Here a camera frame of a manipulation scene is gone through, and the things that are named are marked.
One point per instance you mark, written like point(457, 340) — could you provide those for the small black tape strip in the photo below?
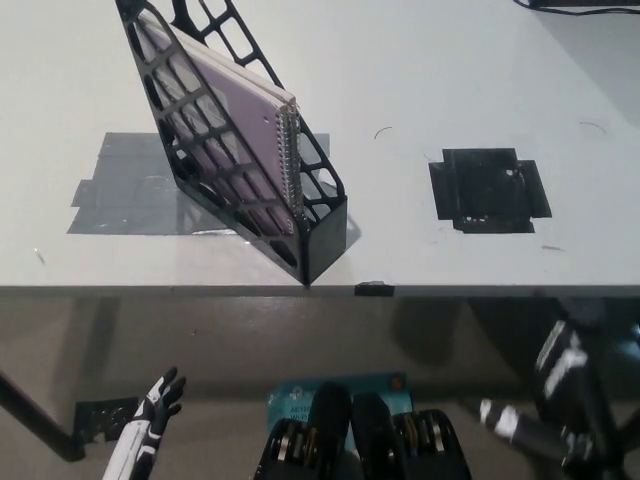
point(374, 288)

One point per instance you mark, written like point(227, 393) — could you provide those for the large grey tape patch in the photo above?
point(125, 200)

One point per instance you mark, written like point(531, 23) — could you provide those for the square black tape patch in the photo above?
point(487, 185)

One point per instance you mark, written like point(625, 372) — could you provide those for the purple spiral notebook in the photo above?
point(250, 100)

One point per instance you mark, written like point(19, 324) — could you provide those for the black lattice magazine stand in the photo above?
point(325, 245)

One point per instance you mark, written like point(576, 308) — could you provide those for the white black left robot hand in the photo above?
point(147, 430)

